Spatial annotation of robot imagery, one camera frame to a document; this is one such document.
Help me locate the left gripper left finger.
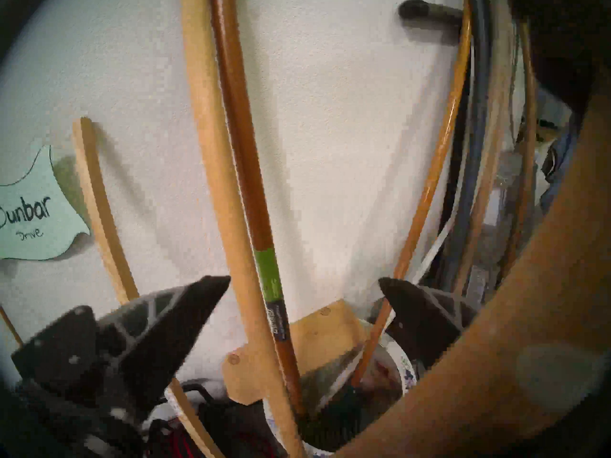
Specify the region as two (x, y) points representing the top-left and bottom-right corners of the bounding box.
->
(11, 274), (232, 417)

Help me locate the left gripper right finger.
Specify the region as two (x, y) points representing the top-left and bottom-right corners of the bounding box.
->
(379, 277), (478, 370)

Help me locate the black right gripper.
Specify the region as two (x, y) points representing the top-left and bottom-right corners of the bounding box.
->
(504, 0), (611, 112)

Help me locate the paint-flecked pole with threaded tip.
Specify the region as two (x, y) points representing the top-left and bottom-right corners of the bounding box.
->
(334, 75), (611, 458)

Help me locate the thick light wooden dowel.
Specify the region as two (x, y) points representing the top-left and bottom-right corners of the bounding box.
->
(179, 0), (307, 458)

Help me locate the blue white floral ceramic pot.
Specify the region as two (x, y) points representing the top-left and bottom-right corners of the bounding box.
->
(262, 319), (417, 458)

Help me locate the light wooden board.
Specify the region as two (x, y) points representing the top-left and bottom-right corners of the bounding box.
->
(221, 299), (369, 406)

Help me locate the blue cloth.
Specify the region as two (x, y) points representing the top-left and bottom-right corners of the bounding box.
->
(539, 128), (580, 217)

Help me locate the flat thin wooden strip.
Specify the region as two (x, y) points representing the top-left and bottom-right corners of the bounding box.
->
(71, 116), (226, 458)

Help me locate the green Dunbar sign on stick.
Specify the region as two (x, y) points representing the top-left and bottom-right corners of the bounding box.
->
(0, 145), (92, 349)

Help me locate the weathered pale wooden handle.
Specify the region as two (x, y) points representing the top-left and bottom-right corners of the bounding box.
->
(451, 0), (518, 295)

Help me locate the grey tool handle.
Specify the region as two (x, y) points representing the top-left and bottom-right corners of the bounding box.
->
(442, 0), (495, 293)

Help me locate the black wall hook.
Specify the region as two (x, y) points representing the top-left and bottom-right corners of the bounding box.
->
(398, 0), (467, 32)

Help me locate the orange handled green rake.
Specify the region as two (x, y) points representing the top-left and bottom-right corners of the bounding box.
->
(305, 1), (474, 444)

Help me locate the dark brown handle green label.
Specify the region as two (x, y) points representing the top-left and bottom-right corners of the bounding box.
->
(208, 0), (307, 422)

